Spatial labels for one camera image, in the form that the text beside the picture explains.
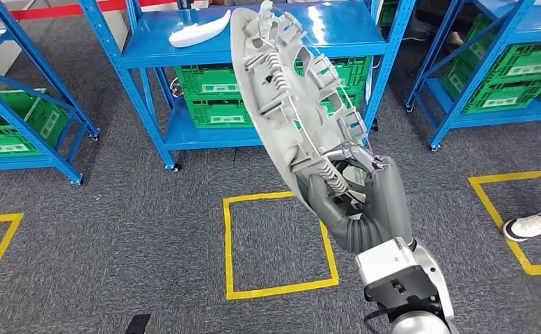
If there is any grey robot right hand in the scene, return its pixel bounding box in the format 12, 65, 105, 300
306, 143, 415, 242

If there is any silver plastic wheel hubcap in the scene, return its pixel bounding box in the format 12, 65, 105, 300
230, 0, 378, 218

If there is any blue metal shelf rack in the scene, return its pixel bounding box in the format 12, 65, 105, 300
77, 0, 416, 173
405, 0, 541, 152
0, 0, 101, 186

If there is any white curved plastic part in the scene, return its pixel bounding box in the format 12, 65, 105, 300
168, 9, 233, 49

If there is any black robot chest part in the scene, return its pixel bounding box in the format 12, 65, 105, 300
125, 314, 152, 334

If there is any person's foot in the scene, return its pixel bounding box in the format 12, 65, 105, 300
502, 197, 541, 244

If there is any person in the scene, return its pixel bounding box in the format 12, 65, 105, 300
401, 0, 466, 48

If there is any red barrier belt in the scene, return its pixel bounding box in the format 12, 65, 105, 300
0, 0, 179, 25

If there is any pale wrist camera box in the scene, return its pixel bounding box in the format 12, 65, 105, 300
355, 236, 420, 287

